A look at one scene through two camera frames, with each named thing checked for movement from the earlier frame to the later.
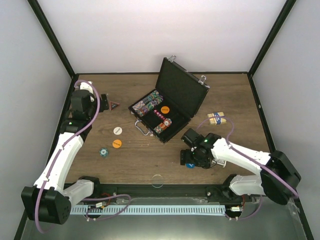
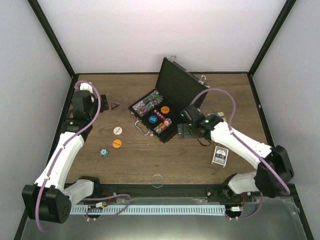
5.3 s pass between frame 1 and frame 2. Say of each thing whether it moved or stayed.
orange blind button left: stayed
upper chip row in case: stayed
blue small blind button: moved
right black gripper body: moved
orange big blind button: stayed
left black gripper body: stayed
